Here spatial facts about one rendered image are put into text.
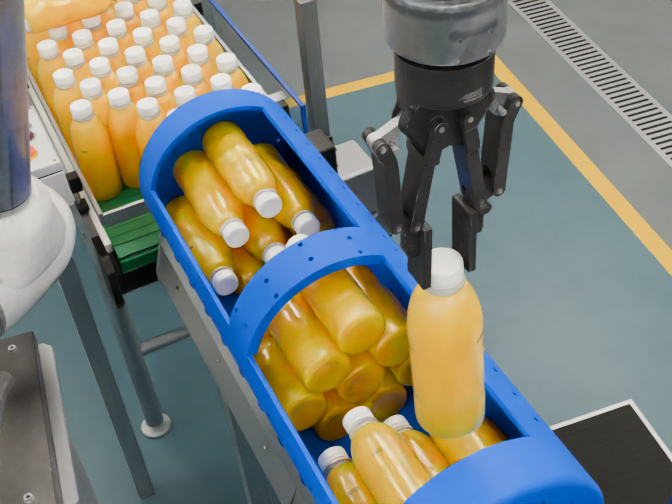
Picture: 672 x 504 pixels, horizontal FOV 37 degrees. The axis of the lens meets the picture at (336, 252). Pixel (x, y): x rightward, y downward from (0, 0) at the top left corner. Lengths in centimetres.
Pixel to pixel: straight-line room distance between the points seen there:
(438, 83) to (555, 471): 52
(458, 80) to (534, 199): 259
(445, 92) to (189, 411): 212
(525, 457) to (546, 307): 187
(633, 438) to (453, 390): 156
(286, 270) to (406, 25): 66
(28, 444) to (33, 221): 30
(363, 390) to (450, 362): 47
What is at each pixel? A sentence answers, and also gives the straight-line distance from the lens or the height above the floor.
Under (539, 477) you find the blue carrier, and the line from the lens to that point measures 109.
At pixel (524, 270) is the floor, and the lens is 306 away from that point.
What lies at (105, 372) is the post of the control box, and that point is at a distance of 227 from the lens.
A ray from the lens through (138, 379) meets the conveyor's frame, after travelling 258.
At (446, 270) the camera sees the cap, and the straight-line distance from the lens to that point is 88.
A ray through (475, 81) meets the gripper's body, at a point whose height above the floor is 172.
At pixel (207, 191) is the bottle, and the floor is 115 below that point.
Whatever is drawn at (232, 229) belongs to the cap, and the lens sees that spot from 152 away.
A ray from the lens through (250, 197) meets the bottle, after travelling 152.
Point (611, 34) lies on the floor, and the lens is 416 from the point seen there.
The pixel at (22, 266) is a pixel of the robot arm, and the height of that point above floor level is 123.
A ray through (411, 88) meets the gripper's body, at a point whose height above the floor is 171.
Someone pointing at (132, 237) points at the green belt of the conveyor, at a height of 90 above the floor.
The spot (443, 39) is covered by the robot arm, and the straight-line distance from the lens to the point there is 70.
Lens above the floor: 212
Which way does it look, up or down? 43 degrees down
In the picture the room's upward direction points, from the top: 6 degrees counter-clockwise
